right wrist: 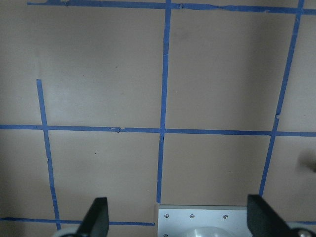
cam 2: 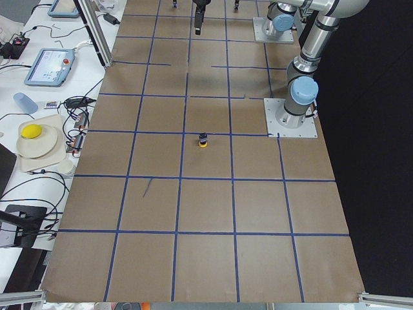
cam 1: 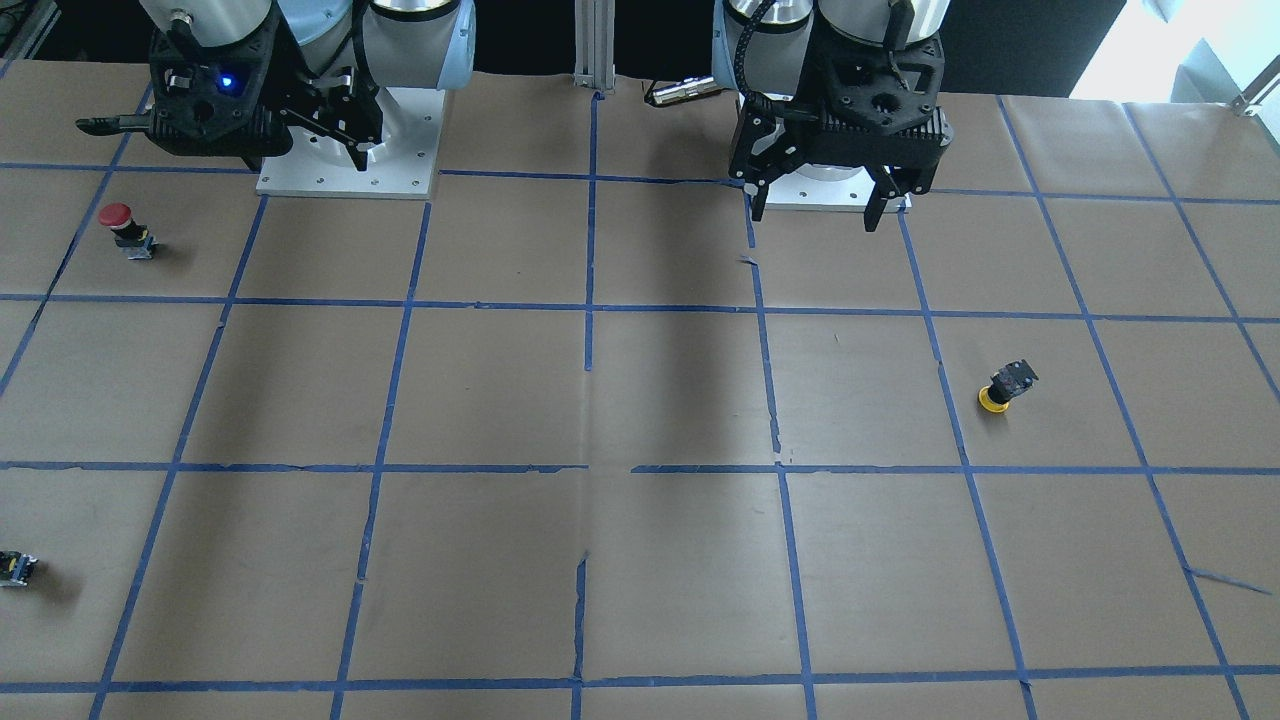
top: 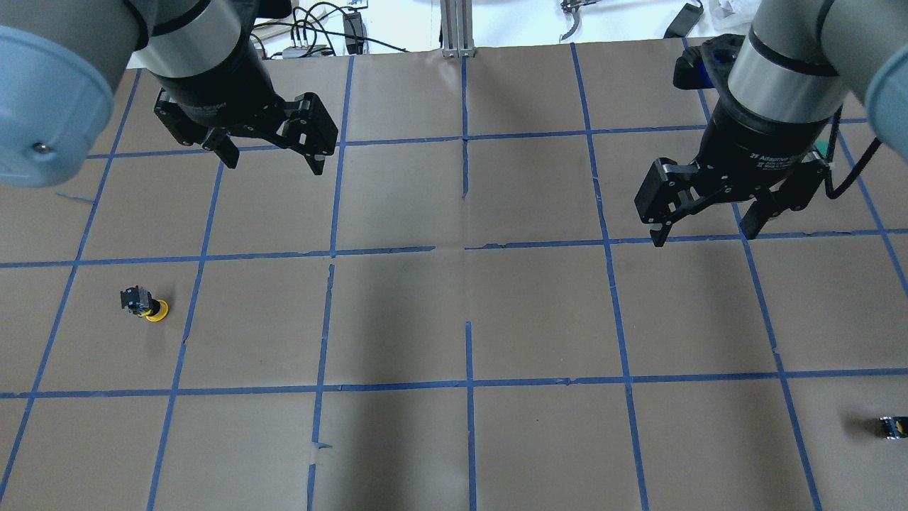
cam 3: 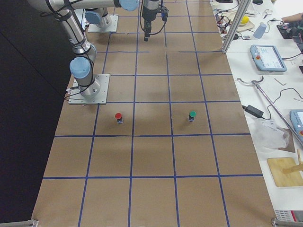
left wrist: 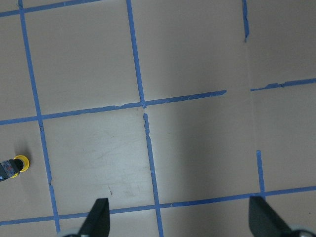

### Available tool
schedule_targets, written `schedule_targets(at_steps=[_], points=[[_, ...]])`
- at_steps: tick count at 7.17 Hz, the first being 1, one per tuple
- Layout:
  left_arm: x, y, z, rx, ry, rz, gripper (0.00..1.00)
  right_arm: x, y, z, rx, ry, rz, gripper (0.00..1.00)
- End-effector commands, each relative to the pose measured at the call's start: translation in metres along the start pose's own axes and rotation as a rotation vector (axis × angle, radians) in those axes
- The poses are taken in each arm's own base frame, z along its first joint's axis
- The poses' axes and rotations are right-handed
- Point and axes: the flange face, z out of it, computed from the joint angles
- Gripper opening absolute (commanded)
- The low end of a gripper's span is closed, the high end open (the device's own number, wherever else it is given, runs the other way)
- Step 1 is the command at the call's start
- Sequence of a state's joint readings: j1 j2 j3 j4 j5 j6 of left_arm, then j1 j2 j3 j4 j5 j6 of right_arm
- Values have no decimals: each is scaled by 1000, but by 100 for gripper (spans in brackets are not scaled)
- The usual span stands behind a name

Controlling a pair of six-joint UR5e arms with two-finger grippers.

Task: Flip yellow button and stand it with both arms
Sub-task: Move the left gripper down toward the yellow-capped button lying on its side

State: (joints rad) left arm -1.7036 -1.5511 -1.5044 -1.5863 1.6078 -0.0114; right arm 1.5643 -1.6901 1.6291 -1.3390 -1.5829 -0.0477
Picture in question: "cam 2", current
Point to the blue teach pendant near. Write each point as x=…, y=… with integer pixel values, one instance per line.
x=50, y=68

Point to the black camera stand base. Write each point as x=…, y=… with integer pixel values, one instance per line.
x=20, y=225

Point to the black power adapter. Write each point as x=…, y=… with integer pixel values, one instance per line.
x=111, y=19

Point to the blue teach pendant far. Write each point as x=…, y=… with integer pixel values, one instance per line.
x=63, y=9

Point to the beige round plate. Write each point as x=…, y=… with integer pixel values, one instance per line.
x=34, y=148

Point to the blue teach pendant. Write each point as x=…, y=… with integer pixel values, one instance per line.
x=63, y=9
x=50, y=68

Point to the yellow lemon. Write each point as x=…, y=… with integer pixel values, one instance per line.
x=31, y=131

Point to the translucent blue plastic cup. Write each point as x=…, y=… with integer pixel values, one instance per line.
x=26, y=104

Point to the yellow push button switch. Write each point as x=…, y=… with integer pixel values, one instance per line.
x=203, y=140

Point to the aluminium frame post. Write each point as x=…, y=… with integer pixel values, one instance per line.
x=90, y=20

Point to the white paper cup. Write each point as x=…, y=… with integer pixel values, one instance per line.
x=66, y=168

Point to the beige square tray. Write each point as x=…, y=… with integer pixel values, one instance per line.
x=56, y=155

